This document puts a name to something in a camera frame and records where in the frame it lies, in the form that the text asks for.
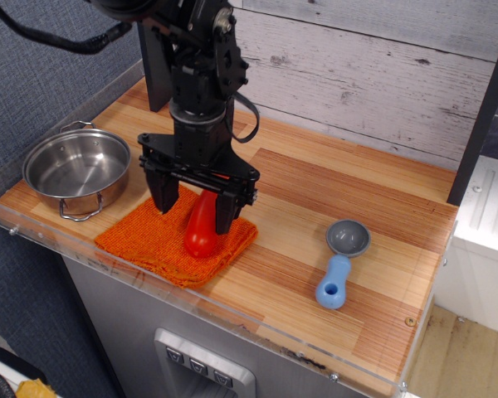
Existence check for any yellow tape piece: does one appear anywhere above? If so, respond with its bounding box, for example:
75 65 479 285
15 379 59 398

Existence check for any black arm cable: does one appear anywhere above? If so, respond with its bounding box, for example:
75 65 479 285
0 0 134 56

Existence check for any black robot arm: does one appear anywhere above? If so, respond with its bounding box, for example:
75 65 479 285
93 1 260 235

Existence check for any blue grey ice cream scoop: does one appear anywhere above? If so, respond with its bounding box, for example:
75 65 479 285
315 219 371 310

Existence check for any clear acrylic edge guard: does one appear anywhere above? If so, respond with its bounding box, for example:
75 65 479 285
0 61 465 397

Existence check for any red toy hot dog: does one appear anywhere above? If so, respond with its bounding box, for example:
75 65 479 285
183 189 219 258

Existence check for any black vertical post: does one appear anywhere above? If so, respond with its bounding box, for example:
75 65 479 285
447 58 498 206

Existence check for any white ridged cabinet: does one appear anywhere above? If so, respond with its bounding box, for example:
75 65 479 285
433 156 498 332

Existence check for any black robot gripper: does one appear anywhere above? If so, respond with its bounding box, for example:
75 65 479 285
138 116 260 235

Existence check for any orange cloth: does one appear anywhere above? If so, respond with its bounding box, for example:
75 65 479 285
95 187 258 289

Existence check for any silver dispenser button panel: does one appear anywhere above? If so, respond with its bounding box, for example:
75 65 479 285
154 328 256 397

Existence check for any stainless steel pot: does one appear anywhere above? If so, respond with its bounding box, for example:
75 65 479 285
22 121 132 222

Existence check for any black base post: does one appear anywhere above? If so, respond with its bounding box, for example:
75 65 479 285
138 25 173 112

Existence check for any grey toy fridge cabinet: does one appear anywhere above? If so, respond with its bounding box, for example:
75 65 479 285
61 255 366 398

